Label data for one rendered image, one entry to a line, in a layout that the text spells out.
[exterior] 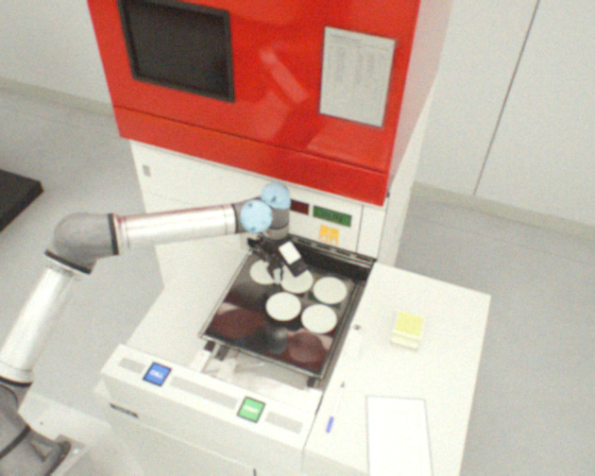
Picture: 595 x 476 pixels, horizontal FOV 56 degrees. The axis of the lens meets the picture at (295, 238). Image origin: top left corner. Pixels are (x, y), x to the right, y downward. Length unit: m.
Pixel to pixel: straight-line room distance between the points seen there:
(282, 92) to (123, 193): 2.21
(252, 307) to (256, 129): 0.52
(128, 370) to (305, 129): 0.76
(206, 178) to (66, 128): 2.45
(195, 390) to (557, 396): 1.79
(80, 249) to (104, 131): 2.76
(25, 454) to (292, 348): 0.70
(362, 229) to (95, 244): 0.76
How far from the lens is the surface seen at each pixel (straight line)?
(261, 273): 1.75
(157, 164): 1.83
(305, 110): 1.39
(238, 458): 1.60
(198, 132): 1.59
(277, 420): 1.42
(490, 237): 3.32
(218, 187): 1.76
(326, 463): 1.40
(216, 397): 1.46
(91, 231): 1.27
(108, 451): 1.60
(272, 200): 1.45
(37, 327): 1.43
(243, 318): 1.65
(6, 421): 1.35
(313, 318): 1.65
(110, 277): 3.04
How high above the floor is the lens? 2.23
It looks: 46 degrees down
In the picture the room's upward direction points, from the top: 2 degrees clockwise
